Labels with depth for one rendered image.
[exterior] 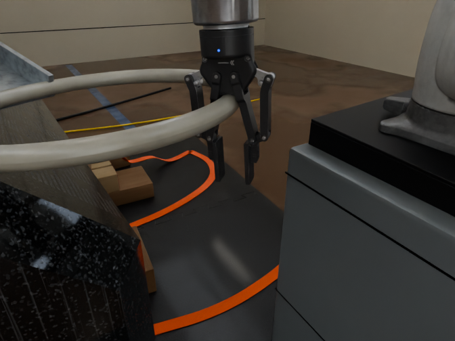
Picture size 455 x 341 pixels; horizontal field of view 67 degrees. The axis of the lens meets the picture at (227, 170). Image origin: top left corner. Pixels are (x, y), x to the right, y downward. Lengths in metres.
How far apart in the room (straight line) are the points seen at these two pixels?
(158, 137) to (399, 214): 0.37
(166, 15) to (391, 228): 6.14
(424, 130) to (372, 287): 0.28
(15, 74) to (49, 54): 5.20
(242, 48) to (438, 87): 0.32
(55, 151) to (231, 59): 0.26
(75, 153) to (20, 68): 0.54
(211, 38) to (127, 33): 5.85
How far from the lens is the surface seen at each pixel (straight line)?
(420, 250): 0.58
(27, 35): 6.07
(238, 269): 1.54
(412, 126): 0.67
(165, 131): 0.41
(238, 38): 0.48
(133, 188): 1.97
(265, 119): 0.51
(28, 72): 0.89
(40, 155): 0.41
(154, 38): 6.47
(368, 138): 0.65
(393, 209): 0.58
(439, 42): 0.63
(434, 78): 0.64
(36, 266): 0.68
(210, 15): 0.47
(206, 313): 1.38
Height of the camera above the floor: 1.09
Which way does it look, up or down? 28 degrees down
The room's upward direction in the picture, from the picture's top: straight up
